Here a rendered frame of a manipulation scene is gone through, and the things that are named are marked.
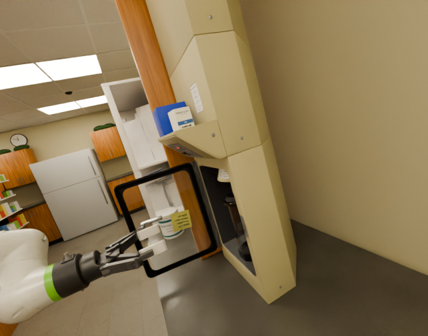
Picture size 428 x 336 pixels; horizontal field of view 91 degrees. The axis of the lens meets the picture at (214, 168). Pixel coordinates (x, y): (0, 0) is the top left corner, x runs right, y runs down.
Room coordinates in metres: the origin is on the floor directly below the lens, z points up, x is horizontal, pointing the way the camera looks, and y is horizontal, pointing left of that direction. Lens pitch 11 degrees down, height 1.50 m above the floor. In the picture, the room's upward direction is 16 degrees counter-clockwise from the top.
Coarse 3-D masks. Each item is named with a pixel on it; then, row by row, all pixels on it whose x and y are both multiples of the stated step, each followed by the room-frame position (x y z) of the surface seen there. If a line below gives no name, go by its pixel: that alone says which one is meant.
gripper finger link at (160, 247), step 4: (164, 240) 0.54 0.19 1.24; (156, 244) 0.53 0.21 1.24; (160, 244) 0.53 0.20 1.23; (164, 244) 0.53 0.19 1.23; (144, 248) 0.52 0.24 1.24; (148, 248) 0.52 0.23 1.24; (152, 248) 0.52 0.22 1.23; (156, 248) 0.53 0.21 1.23; (160, 248) 0.53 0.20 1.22; (164, 248) 0.53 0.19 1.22; (140, 252) 0.51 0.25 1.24; (156, 252) 0.52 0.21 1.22; (160, 252) 0.53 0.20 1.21; (152, 256) 0.52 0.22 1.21; (144, 260) 0.51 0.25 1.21
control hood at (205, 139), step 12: (180, 132) 0.51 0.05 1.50; (192, 132) 0.52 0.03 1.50; (204, 132) 0.53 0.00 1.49; (216, 132) 0.54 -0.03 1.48; (168, 144) 0.73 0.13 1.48; (180, 144) 0.60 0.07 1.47; (192, 144) 0.52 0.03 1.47; (204, 144) 0.53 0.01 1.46; (216, 144) 0.54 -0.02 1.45; (204, 156) 0.60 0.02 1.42; (216, 156) 0.53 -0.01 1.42
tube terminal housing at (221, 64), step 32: (224, 32) 0.57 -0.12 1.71; (192, 64) 0.60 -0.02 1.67; (224, 64) 0.57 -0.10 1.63; (224, 96) 0.56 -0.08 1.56; (256, 96) 0.67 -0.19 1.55; (224, 128) 0.55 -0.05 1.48; (256, 128) 0.58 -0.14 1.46; (224, 160) 0.57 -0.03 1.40; (256, 160) 0.57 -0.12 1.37; (256, 192) 0.56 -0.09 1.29; (256, 224) 0.56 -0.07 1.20; (288, 224) 0.70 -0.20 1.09; (256, 256) 0.55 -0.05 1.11; (288, 256) 0.58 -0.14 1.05; (256, 288) 0.60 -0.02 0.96; (288, 288) 0.57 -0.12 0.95
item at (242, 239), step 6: (228, 210) 0.69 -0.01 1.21; (234, 210) 0.66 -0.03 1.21; (234, 216) 0.67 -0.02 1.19; (234, 222) 0.67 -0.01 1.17; (240, 222) 0.66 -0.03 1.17; (234, 228) 0.68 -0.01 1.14; (240, 228) 0.66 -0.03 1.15; (240, 234) 0.66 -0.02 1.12; (240, 240) 0.67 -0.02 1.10; (246, 240) 0.66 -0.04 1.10; (240, 246) 0.68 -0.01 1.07; (246, 246) 0.66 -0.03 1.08; (246, 252) 0.66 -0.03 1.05
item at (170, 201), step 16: (144, 176) 0.79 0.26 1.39; (176, 176) 0.81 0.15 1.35; (128, 192) 0.77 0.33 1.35; (144, 192) 0.78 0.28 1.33; (160, 192) 0.80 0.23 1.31; (176, 192) 0.81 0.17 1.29; (192, 192) 0.82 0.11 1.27; (128, 208) 0.77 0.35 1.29; (144, 208) 0.78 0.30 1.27; (160, 208) 0.79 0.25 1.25; (176, 208) 0.80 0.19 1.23; (192, 208) 0.82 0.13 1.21; (144, 224) 0.77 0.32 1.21; (160, 224) 0.79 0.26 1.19; (176, 224) 0.80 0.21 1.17; (192, 224) 0.81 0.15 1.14; (160, 240) 0.78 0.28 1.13; (176, 240) 0.79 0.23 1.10; (192, 240) 0.81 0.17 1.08; (208, 240) 0.82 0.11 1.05; (160, 256) 0.78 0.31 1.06; (176, 256) 0.79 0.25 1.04
